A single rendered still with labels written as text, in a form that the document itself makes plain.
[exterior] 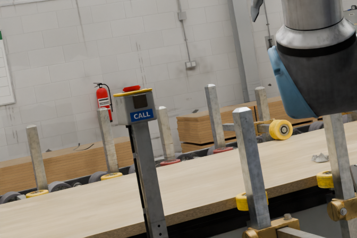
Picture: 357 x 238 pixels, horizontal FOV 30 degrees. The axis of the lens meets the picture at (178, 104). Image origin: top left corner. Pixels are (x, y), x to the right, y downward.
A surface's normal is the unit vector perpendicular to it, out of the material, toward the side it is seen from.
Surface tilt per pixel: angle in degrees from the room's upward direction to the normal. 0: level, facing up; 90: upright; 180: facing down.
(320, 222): 90
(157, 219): 90
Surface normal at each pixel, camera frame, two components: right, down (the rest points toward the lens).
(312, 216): 0.39, -0.02
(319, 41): -0.18, -0.28
